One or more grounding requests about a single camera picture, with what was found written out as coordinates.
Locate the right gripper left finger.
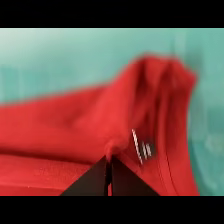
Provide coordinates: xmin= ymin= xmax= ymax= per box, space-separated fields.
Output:
xmin=60 ymin=155 xmax=109 ymax=197

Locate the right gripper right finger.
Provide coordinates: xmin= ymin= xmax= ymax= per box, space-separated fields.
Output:
xmin=111 ymin=155 xmax=161 ymax=197

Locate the red T-shirt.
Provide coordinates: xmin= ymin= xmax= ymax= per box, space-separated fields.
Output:
xmin=0 ymin=53 xmax=201 ymax=197

